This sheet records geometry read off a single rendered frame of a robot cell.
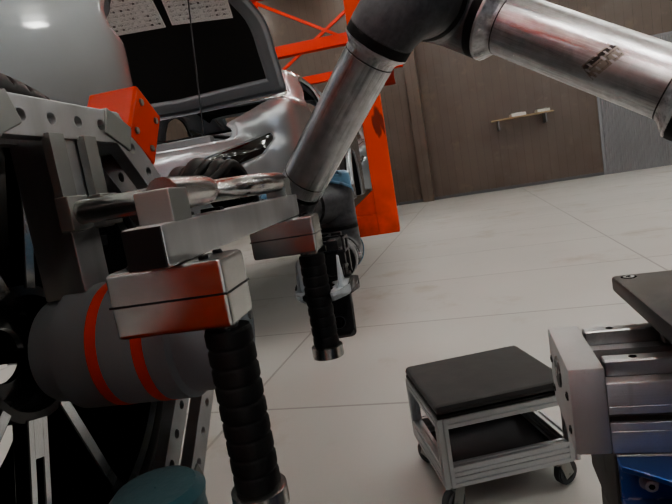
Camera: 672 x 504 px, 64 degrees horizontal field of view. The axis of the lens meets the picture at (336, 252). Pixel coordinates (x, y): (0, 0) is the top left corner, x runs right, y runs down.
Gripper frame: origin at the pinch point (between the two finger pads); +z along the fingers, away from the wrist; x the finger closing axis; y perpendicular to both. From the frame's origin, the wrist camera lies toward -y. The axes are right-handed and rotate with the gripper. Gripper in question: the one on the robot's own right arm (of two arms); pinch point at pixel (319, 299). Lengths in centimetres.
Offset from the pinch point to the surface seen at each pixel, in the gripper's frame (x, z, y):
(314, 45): -115, -870, 248
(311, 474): -34, -97, -83
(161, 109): -161, -317, 89
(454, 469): 15, -68, -68
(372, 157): -12, -339, 28
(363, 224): -27, -339, -21
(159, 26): -136, -285, 136
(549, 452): 42, -76, -69
